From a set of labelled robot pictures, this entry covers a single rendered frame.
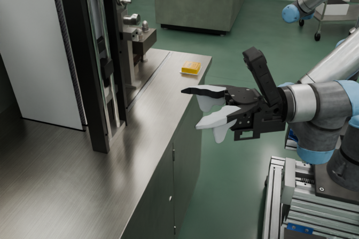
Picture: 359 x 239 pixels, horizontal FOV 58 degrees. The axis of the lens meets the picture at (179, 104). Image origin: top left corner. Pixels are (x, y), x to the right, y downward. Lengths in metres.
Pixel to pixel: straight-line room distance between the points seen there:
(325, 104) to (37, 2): 0.74
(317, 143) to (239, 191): 1.40
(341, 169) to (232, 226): 0.97
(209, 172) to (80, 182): 1.35
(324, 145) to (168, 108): 0.61
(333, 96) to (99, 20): 0.61
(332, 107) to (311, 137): 0.09
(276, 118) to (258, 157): 1.69
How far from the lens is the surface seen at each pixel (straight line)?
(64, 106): 1.10
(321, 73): 0.82
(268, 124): 0.66
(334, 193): 1.09
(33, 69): 1.08
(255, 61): 0.58
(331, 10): 4.39
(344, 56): 0.82
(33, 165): 1.04
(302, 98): 0.65
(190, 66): 1.40
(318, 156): 0.76
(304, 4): 1.47
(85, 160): 1.01
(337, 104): 0.68
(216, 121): 0.55
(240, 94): 0.63
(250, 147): 2.40
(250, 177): 2.19
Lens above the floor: 1.58
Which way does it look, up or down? 35 degrees down
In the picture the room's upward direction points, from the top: straight up
